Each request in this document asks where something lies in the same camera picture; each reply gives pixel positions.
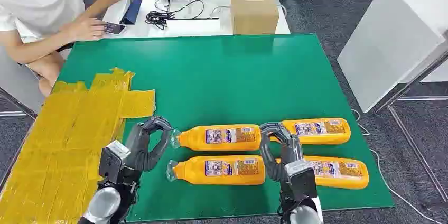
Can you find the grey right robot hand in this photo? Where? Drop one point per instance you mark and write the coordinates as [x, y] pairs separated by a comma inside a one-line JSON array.
[[292, 149]]

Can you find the person's right hand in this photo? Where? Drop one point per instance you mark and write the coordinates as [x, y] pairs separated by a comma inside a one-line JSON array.
[[85, 30]]

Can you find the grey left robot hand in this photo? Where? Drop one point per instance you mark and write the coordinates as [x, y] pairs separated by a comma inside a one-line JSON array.
[[140, 152]]

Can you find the orange drink bottle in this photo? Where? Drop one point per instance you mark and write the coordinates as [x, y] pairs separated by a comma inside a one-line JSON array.
[[315, 137], [350, 180], [190, 171], [196, 138]]

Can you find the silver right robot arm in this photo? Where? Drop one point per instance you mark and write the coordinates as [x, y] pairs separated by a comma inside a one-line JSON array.
[[302, 213]]

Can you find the smartphone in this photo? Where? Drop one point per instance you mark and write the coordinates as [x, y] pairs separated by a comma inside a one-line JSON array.
[[115, 28]]

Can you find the tablet in blue case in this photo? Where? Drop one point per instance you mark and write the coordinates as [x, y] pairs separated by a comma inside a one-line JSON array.
[[132, 5]]

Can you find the person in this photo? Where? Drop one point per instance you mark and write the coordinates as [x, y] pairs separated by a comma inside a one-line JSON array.
[[38, 2]]

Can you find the yellow sheet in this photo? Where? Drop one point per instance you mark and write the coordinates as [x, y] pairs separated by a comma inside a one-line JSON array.
[[63, 138]]

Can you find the grey side panel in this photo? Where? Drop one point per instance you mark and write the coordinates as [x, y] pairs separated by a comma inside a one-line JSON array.
[[17, 75]]

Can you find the green mat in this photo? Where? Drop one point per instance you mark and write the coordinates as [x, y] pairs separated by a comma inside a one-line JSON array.
[[227, 86]]

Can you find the cardboard box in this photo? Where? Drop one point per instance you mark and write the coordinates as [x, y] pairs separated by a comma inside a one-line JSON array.
[[253, 12]]

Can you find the large white board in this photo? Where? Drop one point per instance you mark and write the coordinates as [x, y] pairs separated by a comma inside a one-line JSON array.
[[388, 44]]

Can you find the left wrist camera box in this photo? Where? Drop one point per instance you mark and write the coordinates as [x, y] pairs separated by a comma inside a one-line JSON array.
[[112, 161]]

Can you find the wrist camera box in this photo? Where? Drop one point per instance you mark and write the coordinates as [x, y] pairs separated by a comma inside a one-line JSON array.
[[302, 180], [112, 161]]

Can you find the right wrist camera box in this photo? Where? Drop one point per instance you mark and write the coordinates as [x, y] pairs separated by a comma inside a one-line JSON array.
[[302, 180]]

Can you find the metal frame leg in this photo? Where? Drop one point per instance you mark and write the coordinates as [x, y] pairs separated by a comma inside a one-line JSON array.
[[413, 145]]

